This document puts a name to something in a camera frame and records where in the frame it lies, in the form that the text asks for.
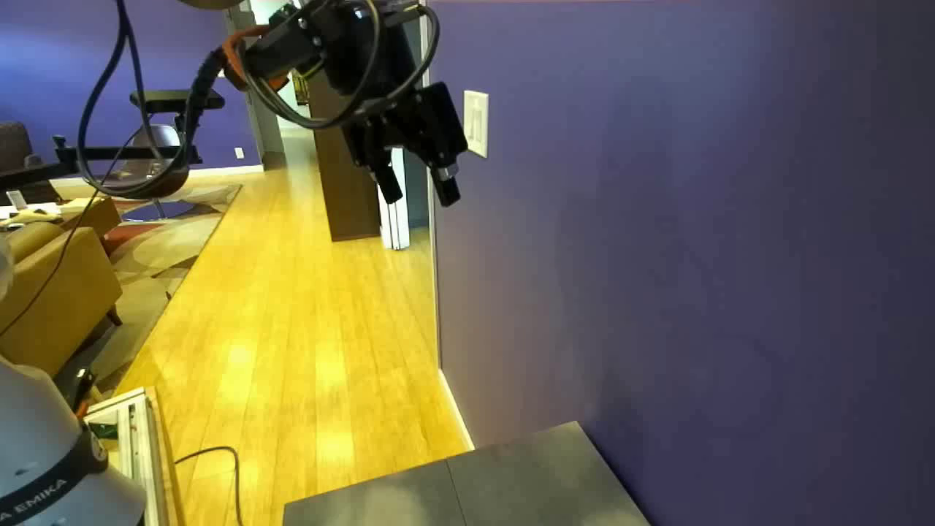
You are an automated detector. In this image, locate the black horizontal stand bar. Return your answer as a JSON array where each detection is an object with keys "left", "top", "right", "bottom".
[{"left": 54, "top": 132, "right": 204, "bottom": 170}]

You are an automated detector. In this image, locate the thin black camera cable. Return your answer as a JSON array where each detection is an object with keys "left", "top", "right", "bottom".
[{"left": 0, "top": 119, "right": 158, "bottom": 338}]

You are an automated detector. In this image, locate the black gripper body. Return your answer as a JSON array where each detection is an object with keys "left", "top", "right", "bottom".
[{"left": 242, "top": 0, "right": 434, "bottom": 133}]

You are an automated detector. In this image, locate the black camera on stand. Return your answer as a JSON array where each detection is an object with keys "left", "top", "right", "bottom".
[{"left": 130, "top": 88, "right": 229, "bottom": 117}]

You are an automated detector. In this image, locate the orange wrist mount piece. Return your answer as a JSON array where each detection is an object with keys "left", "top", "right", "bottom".
[{"left": 220, "top": 21, "right": 295, "bottom": 92}]

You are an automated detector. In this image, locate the thin black floor cable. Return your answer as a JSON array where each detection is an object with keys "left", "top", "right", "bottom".
[{"left": 171, "top": 443, "right": 248, "bottom": 526}]

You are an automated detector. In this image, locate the white door frame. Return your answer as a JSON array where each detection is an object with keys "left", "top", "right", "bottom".
[{"left": 377, "top": 144, "right": 440, "bottom": 253}]

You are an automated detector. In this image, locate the patterned floor rug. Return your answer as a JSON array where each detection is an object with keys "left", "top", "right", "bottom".
[{"left": 55, "top": 177, "right": 245, "bottom": 388}]

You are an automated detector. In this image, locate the white box with green parts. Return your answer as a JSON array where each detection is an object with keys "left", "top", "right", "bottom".
[{"left": 79, "top": 386, "right": 178, "bottom": 526}]

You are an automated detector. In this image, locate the dark brown wooden cabinet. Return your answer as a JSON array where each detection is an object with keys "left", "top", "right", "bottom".
[{"left": 305, "top": 70, "right": 384, "bottom": 244}]

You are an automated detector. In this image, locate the white baseboard strip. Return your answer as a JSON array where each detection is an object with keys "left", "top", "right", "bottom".
[{"left": 435, "top": 364, "right": 480, "bottom": 452}]

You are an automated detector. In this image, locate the cardboard box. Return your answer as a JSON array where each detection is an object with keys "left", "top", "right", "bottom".
[{"left": 0, "top": 220, "right": 127, "bottom": 380}]

